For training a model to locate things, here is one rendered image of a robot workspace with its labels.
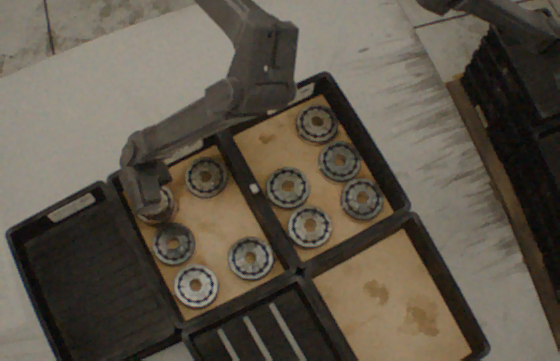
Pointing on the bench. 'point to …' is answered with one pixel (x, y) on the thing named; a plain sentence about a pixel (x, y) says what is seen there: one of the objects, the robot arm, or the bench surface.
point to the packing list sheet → (10, 315)
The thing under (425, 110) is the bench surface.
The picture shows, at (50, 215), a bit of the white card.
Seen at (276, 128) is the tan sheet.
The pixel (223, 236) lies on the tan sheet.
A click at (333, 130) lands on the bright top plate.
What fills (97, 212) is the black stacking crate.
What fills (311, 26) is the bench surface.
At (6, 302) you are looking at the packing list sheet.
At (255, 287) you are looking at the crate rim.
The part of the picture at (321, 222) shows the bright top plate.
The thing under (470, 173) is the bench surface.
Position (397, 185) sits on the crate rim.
